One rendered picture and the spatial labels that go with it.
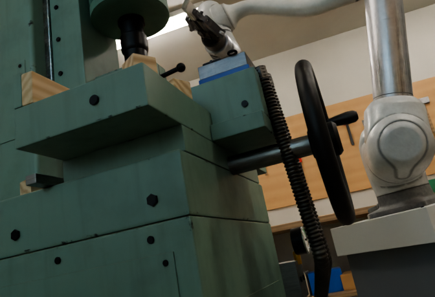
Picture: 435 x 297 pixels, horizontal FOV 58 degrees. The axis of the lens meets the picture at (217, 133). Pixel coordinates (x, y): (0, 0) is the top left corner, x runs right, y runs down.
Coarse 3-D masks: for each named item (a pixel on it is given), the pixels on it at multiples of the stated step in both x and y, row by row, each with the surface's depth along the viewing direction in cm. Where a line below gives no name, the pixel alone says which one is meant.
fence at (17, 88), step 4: (20, 72) 57; (16, 76) 57; (20, 76) 56; (16, 80) 57; (20, 80) 56; (16, 84) 56; (20, 84) 56; (16, 88) 56; (20, 88) 56; (16, 92) 56; (20, 92) 56; (16, 96) 56; (20, 96) 55; (16, 100) 56; (20, 100) 55; (16, 104) 55; (20, 104) 55; (16, 108) 55
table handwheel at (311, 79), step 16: (304, 64) 62; (304, 80) 58; (304, 96) 57; (320, 96) 77; (304, 112) 56; (320, 112) 55; (320, 128) 54; (336, 128) 65; (272, 144) 70; (304, 144) 67; (320, 144) 54; (336, 144) 65; (240, 160) 71; (256, 160) 70; (272, 160) 69; (320, 160) 55; (336, 160) 55; (336, 176) 55; (336, 192) 55; (336, 208) 58; (352, 208) 59
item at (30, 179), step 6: (36, 174) 57; (30, 180) 57; (36, 180) 56; (42, 180) 58; (48, 180) 59; (54, 180) 60; (60, 180) 61; (36, 186) 58; (42, 186) 59; (48, 186) 59
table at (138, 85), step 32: (64, 96) 53; (96, 96) 50; (128, 96) 49; (160, 96) 51; (32, 128) 53; (64, 128) 51; (96, 128) 52; (128, 128) 54; (160, 128) 56; (192, 128) 59; (224, 128) 66; (256, 128) 64
